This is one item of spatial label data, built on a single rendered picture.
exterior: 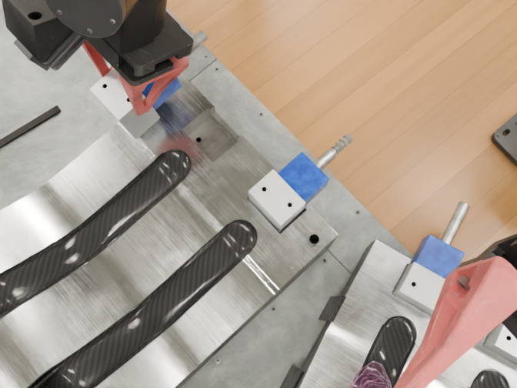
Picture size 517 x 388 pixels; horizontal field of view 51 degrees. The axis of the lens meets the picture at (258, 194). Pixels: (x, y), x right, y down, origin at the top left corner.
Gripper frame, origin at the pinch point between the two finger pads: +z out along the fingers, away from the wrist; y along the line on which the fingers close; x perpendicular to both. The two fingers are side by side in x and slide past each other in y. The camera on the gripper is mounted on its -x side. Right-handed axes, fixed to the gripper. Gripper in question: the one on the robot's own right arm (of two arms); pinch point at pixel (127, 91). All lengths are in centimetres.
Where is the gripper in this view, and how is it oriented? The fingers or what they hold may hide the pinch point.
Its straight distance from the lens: 58.7
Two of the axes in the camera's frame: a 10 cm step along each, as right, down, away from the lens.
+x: 6.9, -4.8, 5.4
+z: -2.4, 5.5, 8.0
